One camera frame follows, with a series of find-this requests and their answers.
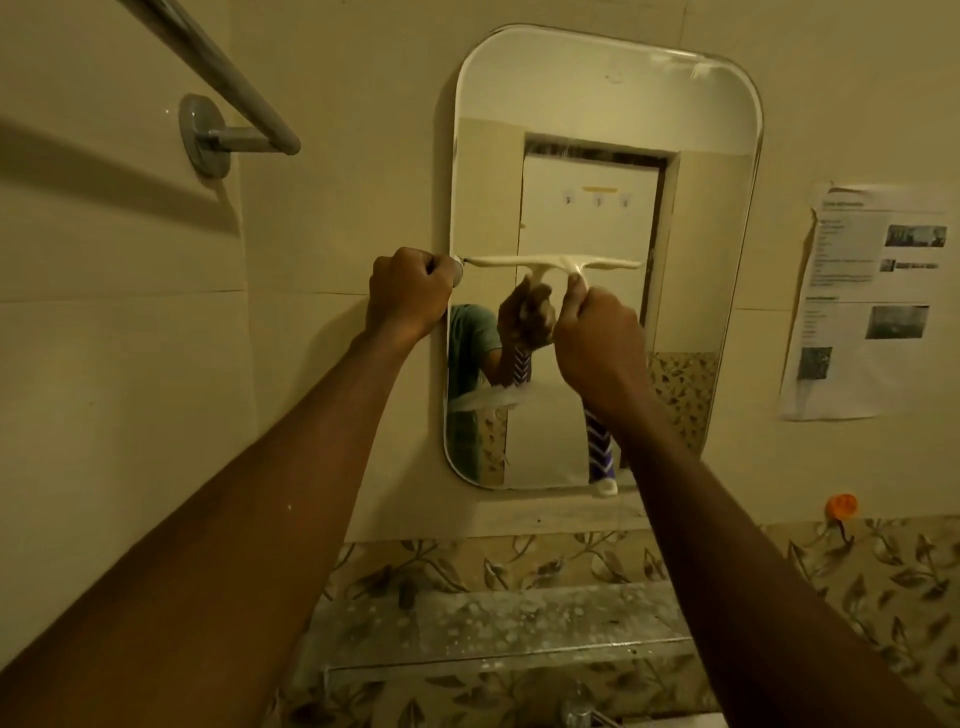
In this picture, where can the glass wall shelf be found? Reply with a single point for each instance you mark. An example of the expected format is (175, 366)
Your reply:
(487, 622)

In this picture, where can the printed paper notice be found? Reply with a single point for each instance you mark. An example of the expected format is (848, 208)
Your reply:
(862, 315)

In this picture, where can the person's left hand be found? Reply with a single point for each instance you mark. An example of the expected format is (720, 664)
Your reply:
(405, 296)

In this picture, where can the person's right hand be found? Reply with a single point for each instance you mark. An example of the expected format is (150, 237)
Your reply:
(600, 345)

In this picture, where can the metal mirror clip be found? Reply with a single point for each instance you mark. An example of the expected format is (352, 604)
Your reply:
(457, 271)

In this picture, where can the person's left thumb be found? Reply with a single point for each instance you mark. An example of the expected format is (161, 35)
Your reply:
(438, 265)

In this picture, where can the metal tap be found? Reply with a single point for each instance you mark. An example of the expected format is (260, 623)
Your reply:
(579, 711)

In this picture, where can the cream window squeegee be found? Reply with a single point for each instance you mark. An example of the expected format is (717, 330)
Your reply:
(555, 263)

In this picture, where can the metal towel rail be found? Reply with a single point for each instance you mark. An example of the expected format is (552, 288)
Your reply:
(225, 82)

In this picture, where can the person's left forearm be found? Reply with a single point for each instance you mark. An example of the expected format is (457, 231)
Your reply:
(225, 525)

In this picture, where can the person's right thumb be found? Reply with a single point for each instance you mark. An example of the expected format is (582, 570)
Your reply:
(577, 287)

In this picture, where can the orange wall hook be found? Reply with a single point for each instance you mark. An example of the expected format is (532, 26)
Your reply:
(841, 508)

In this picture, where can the rounded wall mirror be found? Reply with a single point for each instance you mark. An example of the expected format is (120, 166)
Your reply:
(600, 97)

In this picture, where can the person's right forearm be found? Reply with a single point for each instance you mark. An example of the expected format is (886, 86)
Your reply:
(750, 585)

